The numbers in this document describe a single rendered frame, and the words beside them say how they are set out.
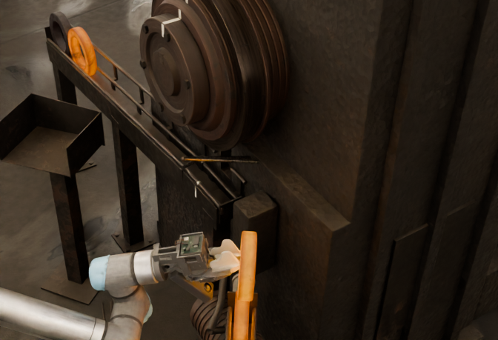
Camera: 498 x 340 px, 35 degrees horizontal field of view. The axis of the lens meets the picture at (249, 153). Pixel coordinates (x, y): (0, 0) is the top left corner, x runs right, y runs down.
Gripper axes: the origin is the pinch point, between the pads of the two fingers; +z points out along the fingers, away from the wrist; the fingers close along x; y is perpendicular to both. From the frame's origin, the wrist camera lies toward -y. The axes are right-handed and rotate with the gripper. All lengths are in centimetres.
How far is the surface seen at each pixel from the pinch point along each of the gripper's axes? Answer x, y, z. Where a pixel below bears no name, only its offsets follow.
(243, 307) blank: -1.3, -13.7, -4.2
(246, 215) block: 27.3, -12.0, -4.1
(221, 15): 39, 40, 2
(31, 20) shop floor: 261, -58, -146
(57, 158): 70, -16, -68
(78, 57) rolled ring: 128, -13, -73
